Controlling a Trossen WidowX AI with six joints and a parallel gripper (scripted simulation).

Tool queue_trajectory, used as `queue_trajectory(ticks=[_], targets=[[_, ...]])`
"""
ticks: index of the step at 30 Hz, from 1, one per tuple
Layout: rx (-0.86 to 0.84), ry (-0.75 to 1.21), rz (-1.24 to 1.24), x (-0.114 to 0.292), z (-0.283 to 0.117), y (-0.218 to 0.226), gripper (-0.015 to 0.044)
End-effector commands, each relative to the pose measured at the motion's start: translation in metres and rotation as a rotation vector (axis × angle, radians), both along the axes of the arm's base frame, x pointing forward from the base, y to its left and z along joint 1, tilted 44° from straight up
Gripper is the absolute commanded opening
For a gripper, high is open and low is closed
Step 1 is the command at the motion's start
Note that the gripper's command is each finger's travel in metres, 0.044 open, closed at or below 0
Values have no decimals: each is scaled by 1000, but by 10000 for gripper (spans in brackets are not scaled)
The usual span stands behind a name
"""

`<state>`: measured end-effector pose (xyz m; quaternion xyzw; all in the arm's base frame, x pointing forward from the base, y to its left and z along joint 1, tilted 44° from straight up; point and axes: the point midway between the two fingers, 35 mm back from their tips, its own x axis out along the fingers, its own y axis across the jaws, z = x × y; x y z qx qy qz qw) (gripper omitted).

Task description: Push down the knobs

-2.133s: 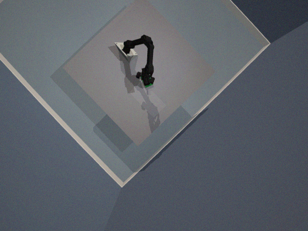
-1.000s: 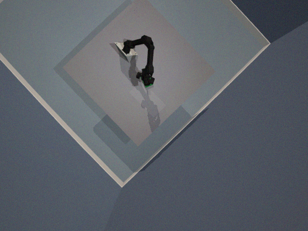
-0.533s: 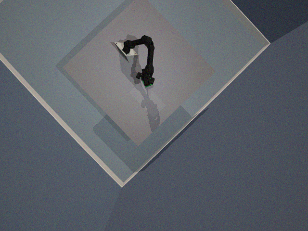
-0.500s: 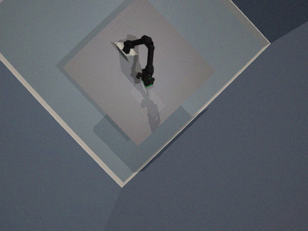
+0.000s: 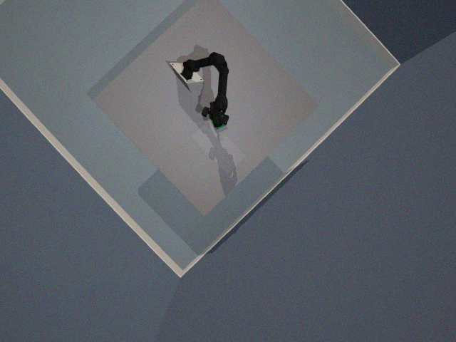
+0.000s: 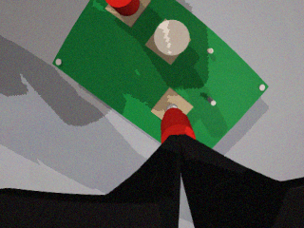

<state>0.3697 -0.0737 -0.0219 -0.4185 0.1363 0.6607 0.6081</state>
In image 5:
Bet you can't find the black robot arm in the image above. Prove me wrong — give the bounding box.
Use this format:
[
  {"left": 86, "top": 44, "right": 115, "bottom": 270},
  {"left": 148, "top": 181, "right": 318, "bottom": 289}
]
[{"left": 180, "top": 52, "right": 229, "bottom": 127}]

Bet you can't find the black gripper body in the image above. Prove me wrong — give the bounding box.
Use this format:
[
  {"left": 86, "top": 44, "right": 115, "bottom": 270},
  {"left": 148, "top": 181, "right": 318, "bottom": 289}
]
[{"left": 202, "top": 106, "right": 229, "bottom": 125}]

